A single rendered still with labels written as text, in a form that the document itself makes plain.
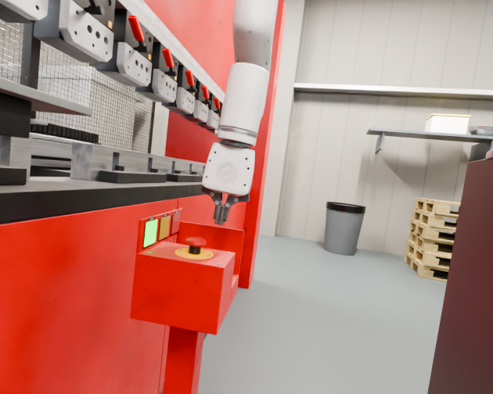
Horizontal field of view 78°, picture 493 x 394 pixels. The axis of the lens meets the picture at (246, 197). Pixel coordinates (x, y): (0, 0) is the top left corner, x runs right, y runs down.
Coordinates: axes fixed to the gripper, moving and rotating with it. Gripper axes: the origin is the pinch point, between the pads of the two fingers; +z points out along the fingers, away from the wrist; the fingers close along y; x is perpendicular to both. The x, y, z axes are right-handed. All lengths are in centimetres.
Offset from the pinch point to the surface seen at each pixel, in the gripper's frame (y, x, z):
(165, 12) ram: -39, 36, -57
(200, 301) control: 2.5, -15.2, 12.8
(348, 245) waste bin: 110, 357, 62
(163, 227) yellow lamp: -10.0, -5.8, 4.1
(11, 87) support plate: -14.1, -38.9, -13.8
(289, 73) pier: -22, 415, -169
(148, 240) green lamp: -10.0, -12.4, 5.6
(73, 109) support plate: -13.8, -31.0, -13.6
